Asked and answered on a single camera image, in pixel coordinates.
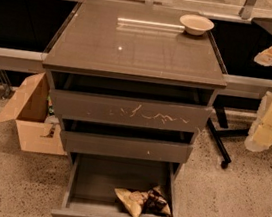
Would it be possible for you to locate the brown chip bag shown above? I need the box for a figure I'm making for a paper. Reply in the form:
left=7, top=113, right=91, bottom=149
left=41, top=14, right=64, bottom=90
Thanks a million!
left=114, top=185, right=172, bottom=217

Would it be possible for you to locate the grey drawer cabinet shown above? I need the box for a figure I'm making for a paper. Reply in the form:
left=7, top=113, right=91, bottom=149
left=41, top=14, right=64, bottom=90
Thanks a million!
left=28, top=0, right=238, bottom=186

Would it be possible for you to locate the grey middle drawer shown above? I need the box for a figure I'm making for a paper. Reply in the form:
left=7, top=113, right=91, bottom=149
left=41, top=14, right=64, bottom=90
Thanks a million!
left=60, top=131, right=193, bottom=163

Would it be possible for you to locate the grey drawer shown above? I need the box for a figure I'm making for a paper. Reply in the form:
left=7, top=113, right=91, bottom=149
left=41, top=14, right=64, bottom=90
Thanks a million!
left=50, top=89, right=212, bottom=133
left=60, top=131, right=193, bottom=163
left=52, top=154, right=176, bottom=217

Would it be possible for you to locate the grey top drawer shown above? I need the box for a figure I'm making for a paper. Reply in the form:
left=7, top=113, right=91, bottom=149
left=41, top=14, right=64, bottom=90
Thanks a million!
left=50, top=89, right=212, bottom=133

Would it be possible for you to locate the grey bottom drawer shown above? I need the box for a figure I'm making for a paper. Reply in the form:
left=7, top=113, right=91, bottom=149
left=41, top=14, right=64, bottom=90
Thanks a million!
left=52, top=154, right=176, bottom=217

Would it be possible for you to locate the white paper bowl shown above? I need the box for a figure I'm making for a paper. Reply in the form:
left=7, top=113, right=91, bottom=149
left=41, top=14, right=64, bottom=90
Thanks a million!
left=180, top=14, right=214, bottom=36

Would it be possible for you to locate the bottle in cardboard box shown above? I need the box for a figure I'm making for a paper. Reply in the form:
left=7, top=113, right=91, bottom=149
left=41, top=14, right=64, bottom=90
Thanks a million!
left=44, top=97, right=59, bottom=124

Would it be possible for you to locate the open cardboard box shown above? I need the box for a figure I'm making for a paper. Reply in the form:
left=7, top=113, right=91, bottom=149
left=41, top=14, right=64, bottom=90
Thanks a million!
left=0, top=73, right=65, bottom=155

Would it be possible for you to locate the metal rail right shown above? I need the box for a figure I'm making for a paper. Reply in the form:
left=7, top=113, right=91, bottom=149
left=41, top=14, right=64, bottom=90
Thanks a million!
left=219, top=75, right=272, bottom=100

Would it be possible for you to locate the metal rail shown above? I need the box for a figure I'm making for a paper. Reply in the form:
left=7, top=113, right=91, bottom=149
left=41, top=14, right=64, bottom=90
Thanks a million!
left=219, top=75, right=272, bottom=100
left=0, top=48, right=47, bottom=74

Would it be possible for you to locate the metal rail left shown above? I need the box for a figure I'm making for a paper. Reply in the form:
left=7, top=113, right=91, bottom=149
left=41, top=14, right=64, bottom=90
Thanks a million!
left=0, top=48, right=47, bottom=74

